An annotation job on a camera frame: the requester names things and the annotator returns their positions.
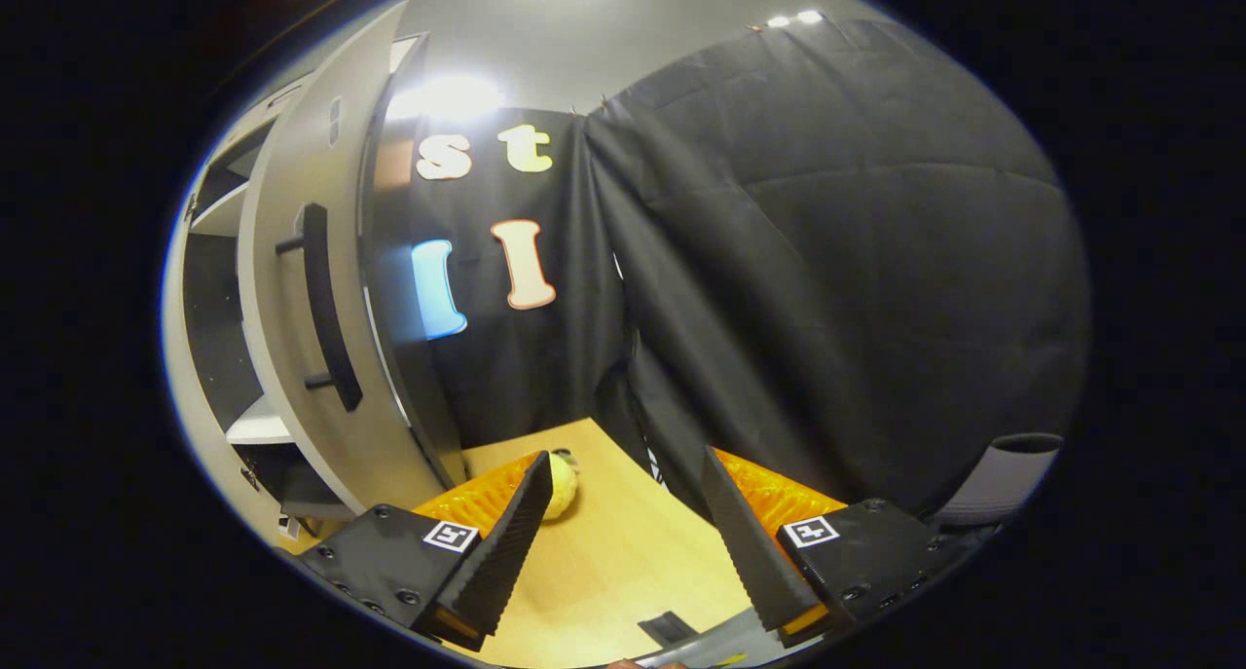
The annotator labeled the black backdrop cloth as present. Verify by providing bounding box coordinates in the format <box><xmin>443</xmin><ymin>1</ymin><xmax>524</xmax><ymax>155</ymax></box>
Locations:
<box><xmin>375</xmin><ymin>12</ymin><xmax>1091</xmax><ymax>524</ymax></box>

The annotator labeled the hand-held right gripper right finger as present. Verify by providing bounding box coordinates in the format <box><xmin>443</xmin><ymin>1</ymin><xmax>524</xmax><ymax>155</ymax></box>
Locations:
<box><xmin>701</xmin><ymin>446</ymin><xmax>963</xmax><ymax>650</ymax></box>

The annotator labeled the small ceiling light panel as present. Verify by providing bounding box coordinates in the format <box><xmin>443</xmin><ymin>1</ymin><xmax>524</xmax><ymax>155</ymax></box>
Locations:
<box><xmin>387</xmin><ymin>70</ymin><xmax>509</xmax><ymax>125</ymax></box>

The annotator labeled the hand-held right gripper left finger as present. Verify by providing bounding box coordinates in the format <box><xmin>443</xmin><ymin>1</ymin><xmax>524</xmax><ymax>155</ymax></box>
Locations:
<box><xmin>297</xmin><ymin>450</ymin><xmax>555</xmax><ymax>653</ymax></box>

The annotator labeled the yellow fuzzy ball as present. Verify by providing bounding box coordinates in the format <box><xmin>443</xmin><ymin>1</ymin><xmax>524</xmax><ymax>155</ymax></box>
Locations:
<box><xmin>540</xmin><ymin>448</ymin><xmax>582</xmax><ymax>522</ymax></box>

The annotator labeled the grey container with dark rim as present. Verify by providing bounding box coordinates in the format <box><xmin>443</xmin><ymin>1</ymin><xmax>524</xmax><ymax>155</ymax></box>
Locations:
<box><xmin>936</xmin><ymin>432</ymin><xmax>1064</xmax><ymax>527</ymax></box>

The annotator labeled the white cabinet door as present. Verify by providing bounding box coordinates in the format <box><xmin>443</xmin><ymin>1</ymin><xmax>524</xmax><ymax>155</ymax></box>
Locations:
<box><xmin>238</xmin><ymin>2</ymin><xmax>454</xmax><ymax>522</ymax></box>

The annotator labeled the white and grey cabinet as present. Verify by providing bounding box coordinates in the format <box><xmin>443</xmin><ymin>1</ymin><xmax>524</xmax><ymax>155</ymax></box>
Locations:
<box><xmin>180</xmin><ymin>31</ymin><xmax>470</xmax><ymax>524</ymax></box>

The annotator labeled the small dark flat object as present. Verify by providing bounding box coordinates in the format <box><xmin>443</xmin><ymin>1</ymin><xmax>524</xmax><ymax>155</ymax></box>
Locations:
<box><xmin>638</xmin><ymin>611</ymin><xmax>700</xmax><ymax>648</ymax></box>

